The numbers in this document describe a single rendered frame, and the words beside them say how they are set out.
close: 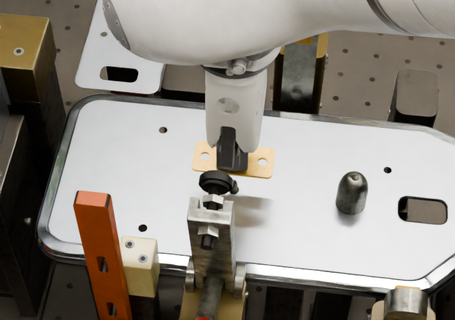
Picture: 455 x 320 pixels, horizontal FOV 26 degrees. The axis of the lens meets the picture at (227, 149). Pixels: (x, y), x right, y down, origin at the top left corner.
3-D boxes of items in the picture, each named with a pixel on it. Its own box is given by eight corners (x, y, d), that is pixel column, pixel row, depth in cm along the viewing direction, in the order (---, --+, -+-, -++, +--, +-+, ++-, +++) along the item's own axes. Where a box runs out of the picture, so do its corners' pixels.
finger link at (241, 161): (245, 152, 94) (244, 191, 99) (249, 126, 96) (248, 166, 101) (212, 149, 94) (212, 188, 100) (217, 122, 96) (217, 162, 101)
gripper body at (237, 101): (271, 84, 84) (267, 161, 93) (282, -2, 90) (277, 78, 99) (183, 76, 84) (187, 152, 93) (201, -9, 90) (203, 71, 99)
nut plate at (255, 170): (275, 149, 103) (276, 143, 102) (271, 179, 101) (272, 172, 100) (196, 141, 104) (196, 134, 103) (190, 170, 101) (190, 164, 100)
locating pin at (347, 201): (364, 199, 108) (371, 164, 102) (363, 224, 106) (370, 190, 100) (335, 196, 108) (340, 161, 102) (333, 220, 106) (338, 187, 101)
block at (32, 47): (86, 189, 142) (49, 16, 113) (74, 237, 138) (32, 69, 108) (32, 184, 143) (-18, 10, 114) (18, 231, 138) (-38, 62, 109)
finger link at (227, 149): (229, 172, 90) (234, 166, 96) (237, 87, 89) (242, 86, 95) (217, 170, 90) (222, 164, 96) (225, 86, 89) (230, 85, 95)
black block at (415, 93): (404, 188, 143) (439, 53, 119) (403, 247, 137) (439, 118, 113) (367, 184, 143) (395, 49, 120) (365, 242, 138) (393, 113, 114)
